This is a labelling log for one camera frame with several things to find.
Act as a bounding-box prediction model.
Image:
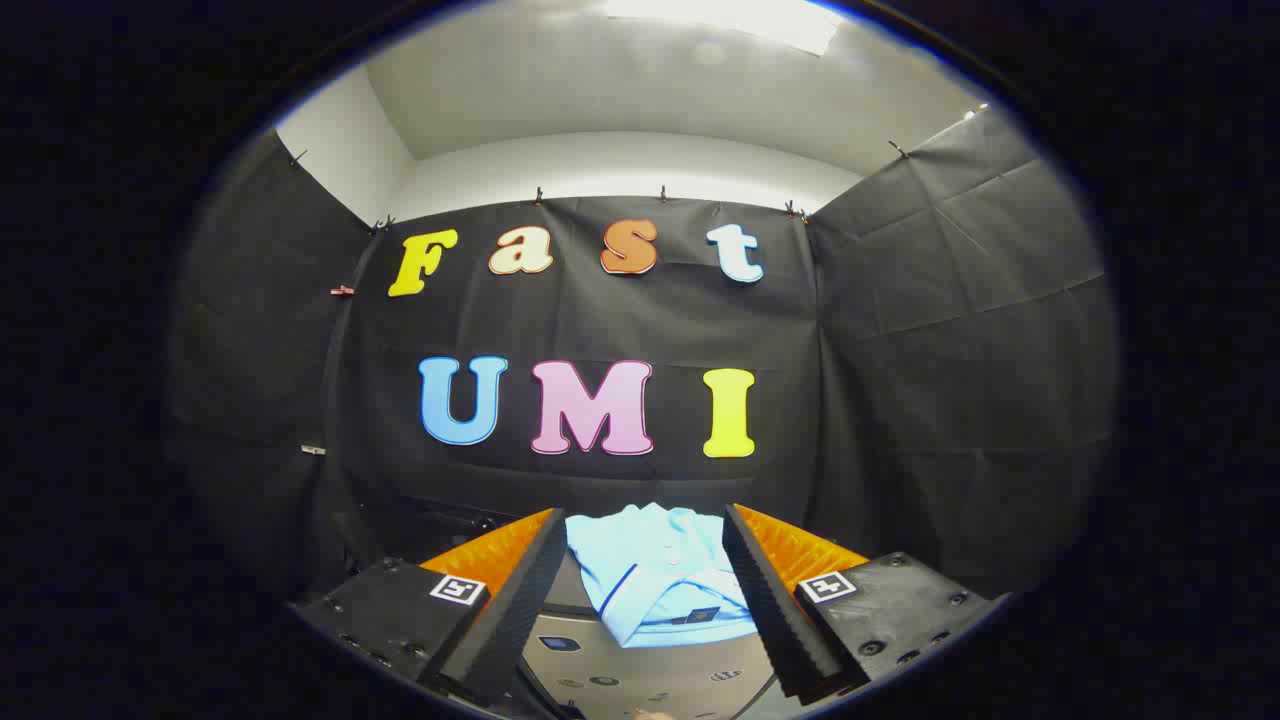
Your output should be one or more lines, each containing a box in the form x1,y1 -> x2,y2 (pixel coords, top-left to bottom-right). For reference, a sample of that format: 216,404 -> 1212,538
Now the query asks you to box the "light blue polo shirt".
565,503 -> 761,650

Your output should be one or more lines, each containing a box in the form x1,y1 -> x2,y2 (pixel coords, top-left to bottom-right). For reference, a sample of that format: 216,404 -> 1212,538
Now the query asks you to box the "ceiling light panel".
603,0 -> 843,57

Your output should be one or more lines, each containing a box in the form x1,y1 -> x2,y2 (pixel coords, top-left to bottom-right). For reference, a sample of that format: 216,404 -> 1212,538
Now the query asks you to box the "black backdrop cloth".
165,105 -> 1119,601

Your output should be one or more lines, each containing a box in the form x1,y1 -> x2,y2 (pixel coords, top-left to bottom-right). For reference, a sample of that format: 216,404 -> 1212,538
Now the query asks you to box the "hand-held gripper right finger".
721,503 -> 1002,700

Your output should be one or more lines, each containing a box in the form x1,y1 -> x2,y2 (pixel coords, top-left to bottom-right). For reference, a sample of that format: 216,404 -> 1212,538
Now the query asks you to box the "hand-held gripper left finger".
295,507 -> 570,707

